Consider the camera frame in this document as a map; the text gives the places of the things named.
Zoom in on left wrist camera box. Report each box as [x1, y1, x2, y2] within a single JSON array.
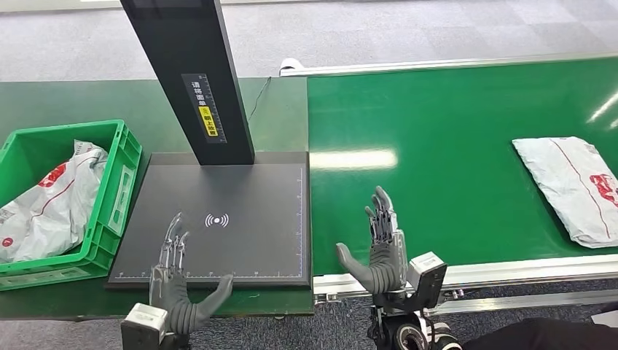
[[120, 303, 169, 350]]

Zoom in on black yellow label sticker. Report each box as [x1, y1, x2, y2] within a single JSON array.
[[181, 73, 228, 144]]

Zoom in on thin black cable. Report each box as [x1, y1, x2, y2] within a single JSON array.
[[249, 77, 273, 122]]

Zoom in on green conveyor belt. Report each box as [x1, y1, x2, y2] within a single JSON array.
[[307, 58, 618, 276]]

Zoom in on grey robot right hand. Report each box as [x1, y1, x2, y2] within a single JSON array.
[[336, 185, 409, 295]]

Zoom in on black white shoe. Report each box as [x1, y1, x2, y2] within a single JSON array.
[[427, 322, 463, 350]]

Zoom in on black scanner machine with column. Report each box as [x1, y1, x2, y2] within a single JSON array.
[[105, 0, 313, 289]]

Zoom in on white package with red print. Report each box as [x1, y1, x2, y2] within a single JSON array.
[[512, 136, 618, 249], [0, 140, 109, 264]]

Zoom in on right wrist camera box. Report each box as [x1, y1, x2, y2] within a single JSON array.
[[407, 252, 448, 310]]

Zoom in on person's leg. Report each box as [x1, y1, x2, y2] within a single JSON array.
[[462, 316, 618, 350]]

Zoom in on green plastic crate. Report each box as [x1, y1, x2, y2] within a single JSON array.
[[0, 120, 144, 292]]

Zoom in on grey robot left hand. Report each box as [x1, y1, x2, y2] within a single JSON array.
[[149, 212, 235, 337]]

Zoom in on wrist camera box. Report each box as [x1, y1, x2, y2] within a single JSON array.
[[407, 252, 448, 310], [120, 303, 169, 350]]

